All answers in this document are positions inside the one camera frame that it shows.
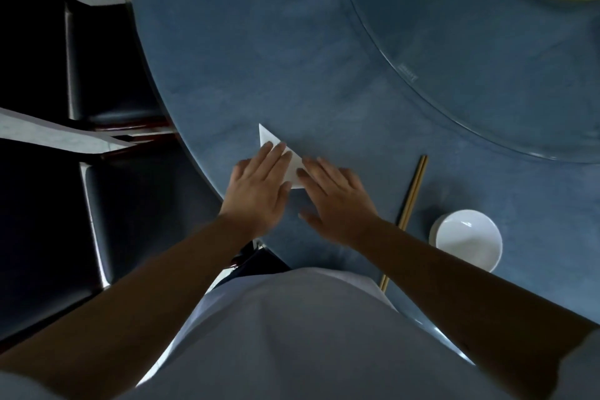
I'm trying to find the person's right hand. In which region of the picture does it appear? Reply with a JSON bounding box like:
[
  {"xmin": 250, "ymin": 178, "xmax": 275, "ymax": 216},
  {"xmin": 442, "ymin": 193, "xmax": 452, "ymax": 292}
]
[{"xmin": 296, "ymin": 157, "xmax": 381, "ymax": 248}]

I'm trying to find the person's left hand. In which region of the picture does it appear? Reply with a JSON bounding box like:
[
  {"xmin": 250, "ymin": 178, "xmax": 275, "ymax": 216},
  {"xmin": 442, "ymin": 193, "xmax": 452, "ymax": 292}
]
[{"xmin": 219, "ymin": 141, "xmax": 295, "ymax": 239}]

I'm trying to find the white paper napkin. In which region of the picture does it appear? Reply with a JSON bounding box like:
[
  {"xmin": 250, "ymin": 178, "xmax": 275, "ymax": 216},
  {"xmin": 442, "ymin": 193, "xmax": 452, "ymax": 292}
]
[{"xmin": 258, "ymin": 123, "xmax": 308, "ymax": 190}]

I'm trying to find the person's left forearm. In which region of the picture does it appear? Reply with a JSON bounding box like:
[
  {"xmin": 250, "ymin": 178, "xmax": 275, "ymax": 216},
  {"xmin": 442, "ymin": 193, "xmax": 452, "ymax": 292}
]
[{"xmin": 0, "ymin": 213, "xmax": 258, "ymax": 400}]

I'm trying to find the person's right forearm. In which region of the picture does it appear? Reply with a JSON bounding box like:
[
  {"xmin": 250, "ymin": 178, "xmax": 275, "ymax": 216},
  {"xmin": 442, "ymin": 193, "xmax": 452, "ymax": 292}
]
[{"xmin": 349, "ymin": 217, "xmax": 600, "ymax": 400}]

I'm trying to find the wooden chopstick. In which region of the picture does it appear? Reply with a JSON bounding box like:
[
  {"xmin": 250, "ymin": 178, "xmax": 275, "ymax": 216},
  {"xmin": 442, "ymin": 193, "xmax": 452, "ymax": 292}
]
[
  {"xmin": 382, "ymin": 156, "xmax": 429, "ymax": 293},
  {"xmin": 379, "ymin": 155, "xmax": 425, "ymax": 293}
]

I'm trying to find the blue tablecloth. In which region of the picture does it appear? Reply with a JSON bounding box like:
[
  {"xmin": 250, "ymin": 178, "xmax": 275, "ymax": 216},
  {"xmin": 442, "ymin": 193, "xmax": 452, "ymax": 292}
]
[{"xmin": 119, "ymin": 0, "xmax": 600, "ymax": 368}]

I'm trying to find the person's white shirt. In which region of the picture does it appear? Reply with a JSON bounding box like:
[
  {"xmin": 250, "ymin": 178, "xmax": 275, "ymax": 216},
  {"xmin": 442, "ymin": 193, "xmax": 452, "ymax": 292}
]
[{"xmin": 0, "ymin": 266, "xmax": 600, "ymax": 400}]

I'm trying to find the white ceramic bowl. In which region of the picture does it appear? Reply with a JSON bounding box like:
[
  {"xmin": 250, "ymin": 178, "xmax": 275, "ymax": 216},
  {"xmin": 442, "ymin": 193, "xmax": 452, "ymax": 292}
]
[{"xmin": 428, "ymin": 210, "xmax": 503, "ymax": 273}]

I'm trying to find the round glass turntable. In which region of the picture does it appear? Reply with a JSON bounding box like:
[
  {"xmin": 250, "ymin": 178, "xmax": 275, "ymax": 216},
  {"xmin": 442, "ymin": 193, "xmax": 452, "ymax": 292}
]
[{"xmin": 335, "ymin": 0, "xmax": 600, "ymax": 165}]

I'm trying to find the black chair with red frame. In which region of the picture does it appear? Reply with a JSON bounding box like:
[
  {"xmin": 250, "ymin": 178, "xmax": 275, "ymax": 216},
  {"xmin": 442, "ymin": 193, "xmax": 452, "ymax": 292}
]
[
  {"xmin": 0, "ymin": 137, "xmax": 224, "ymax": 354},
  {"xmin": 0, "ymin": 0, "xmax": 178, "ymax": 134}
]

